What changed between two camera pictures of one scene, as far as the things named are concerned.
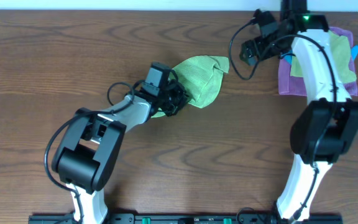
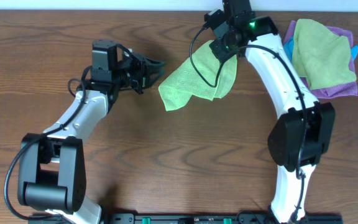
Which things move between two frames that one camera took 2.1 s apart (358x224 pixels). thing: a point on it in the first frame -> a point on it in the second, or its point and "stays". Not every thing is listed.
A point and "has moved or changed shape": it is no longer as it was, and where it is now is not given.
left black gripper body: x=173 y=98 -> x=140 y=74
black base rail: x=186 y=219 stays
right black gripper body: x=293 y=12 -> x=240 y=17
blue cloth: x=288 y=57 stays
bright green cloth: x=202 y=78 has moved or changed shape
